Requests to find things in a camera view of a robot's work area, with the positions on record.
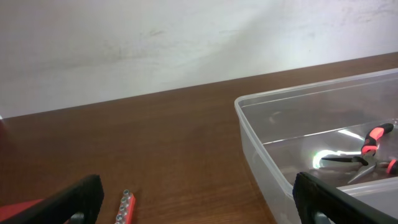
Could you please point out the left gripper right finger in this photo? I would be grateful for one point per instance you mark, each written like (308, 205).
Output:
(318, 202)

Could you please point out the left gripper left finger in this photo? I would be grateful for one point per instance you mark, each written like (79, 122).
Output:
(79, 203)

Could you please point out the orange black long-nose pliers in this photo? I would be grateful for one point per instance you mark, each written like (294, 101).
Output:
(367, 159)

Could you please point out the orange screwdriver bit holder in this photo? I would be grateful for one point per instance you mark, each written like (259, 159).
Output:
(126, 208)

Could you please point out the clear plastic container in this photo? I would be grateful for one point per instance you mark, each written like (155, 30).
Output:
(305, 128)

